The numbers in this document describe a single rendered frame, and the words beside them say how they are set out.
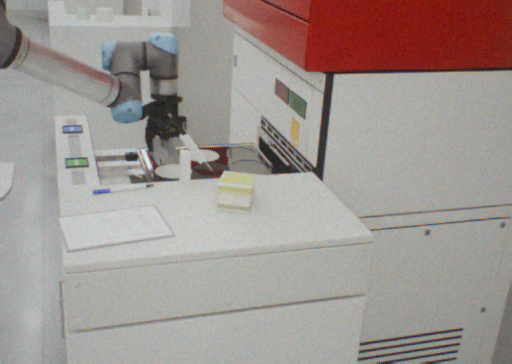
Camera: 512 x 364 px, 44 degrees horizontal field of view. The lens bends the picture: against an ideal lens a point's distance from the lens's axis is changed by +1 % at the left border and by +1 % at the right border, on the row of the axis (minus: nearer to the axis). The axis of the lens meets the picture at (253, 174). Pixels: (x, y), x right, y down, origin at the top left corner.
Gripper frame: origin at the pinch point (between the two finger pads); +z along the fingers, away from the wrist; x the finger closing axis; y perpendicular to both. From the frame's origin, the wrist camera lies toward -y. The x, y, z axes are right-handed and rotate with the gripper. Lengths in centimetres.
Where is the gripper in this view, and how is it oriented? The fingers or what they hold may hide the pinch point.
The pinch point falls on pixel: (158, 160)
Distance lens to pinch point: 179.0
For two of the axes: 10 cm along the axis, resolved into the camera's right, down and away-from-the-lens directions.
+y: 7.8, 2.8, -5.5
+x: 6.2, -2.7, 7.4
